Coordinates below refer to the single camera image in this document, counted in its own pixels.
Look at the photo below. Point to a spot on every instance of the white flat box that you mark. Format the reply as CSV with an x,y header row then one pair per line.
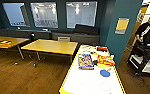
x,y
88,49

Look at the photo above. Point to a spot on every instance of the light grey chair back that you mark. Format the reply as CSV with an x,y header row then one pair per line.
x,y
63,38

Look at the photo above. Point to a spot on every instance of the dark grey sofa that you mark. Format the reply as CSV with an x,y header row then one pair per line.
x,y
84,31

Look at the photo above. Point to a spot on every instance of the light wooden table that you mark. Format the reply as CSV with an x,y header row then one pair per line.
x,y
49,46
16,40

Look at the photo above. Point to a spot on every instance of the red and black object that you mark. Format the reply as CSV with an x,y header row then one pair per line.
x,y
102,49

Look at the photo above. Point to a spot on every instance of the interior glass window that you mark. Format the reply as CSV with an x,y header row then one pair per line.
x,y
44,15
81,15
16,15

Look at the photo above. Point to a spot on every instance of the orange game box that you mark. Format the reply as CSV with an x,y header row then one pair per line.
x,y
106,60

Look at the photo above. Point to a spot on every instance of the yellow air hockey table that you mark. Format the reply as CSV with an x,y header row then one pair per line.
x,y
84,81

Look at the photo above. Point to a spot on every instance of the blue bowl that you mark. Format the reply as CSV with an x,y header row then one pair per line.
x,y
105,73

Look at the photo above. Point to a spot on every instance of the small black round object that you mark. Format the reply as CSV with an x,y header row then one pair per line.
x,y
32,35

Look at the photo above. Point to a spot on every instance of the white shallow bowl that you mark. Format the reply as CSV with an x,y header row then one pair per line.
x,y
105,86

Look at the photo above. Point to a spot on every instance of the long dark grey bench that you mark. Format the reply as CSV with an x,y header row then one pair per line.
x,y
14,33

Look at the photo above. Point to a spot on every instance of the orange and black object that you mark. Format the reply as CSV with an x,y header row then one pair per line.
x,y
4,43

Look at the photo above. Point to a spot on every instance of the yellow wall poster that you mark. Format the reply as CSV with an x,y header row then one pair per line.
x,y
122,26

